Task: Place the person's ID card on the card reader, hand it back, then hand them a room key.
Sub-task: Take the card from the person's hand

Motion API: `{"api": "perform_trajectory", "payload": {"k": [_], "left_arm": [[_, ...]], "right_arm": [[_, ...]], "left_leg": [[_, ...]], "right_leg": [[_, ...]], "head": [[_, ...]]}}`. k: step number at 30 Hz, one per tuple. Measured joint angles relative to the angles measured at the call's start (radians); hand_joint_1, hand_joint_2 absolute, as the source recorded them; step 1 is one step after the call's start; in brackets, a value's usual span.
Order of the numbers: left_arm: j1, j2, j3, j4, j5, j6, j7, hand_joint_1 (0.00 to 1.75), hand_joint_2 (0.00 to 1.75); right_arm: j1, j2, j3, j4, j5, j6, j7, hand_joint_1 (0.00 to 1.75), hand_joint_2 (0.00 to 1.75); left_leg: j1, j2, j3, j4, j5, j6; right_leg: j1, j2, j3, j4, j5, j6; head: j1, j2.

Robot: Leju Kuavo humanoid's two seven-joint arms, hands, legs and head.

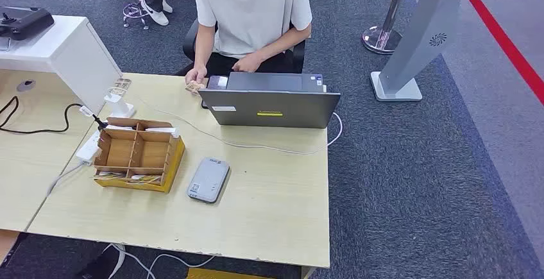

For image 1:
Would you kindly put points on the brown divided card box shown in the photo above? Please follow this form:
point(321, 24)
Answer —
point(123, 151)

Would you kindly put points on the black controller device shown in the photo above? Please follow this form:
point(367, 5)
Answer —
point(25, 22)

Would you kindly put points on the white power strip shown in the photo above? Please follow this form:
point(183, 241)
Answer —
point(88, 149)

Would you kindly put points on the person's right hand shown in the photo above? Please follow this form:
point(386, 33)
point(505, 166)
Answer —
point(197, 74)

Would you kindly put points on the grey kiosk stand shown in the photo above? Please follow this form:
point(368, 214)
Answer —
point(425, 26)

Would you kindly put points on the person's right forearm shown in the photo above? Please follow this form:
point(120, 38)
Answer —
point(205, 45)

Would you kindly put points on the person's left forearm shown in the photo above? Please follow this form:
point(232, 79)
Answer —
point(282, 43)

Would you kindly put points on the grey card reader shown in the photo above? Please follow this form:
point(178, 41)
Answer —
point(208, 179)

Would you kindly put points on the dark smartphone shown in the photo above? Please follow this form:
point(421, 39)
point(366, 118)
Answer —
point(217, 82)

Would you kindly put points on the white key card stack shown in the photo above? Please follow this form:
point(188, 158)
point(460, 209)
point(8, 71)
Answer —
point(108, 177)
point(119, 127)
point(145, 179)
point(161, 131)

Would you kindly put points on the white desk stand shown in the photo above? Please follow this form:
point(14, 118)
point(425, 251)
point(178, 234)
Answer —
point(120, 107)

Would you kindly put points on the person's left hand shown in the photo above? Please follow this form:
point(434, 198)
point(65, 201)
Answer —
point(248, 62)

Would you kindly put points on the chrome stool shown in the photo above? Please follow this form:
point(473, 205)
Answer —
point(135, 11)

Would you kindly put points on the clear acrylic holder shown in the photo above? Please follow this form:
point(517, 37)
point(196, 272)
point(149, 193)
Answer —
point(123, 83)

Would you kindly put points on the white cabinet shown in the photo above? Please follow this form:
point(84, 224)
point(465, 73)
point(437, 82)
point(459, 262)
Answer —
point(72, 56)

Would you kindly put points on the grey desk grommet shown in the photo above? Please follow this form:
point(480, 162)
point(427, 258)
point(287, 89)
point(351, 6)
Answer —
point(26, 85)

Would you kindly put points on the chrome stanchion post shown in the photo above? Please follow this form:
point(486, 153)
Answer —
point(380, 39)

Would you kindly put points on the silver flat object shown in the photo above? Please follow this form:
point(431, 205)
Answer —
point(4, 44)

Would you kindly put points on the grey laptop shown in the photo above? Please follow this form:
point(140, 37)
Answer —
point(272, 107)

